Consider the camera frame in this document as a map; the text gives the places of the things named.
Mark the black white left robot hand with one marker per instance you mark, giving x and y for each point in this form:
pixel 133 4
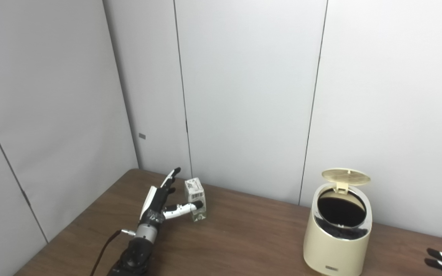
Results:
pixel 155 203

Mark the white green milk carton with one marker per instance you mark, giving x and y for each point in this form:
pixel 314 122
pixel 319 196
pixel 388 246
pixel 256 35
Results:
pixel 195 191

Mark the cream-colored lidded bin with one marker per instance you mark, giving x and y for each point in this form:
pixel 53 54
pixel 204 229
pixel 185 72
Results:
pixel 336 249

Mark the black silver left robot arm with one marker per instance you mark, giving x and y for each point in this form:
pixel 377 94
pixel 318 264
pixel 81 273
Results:
pixel 138 253

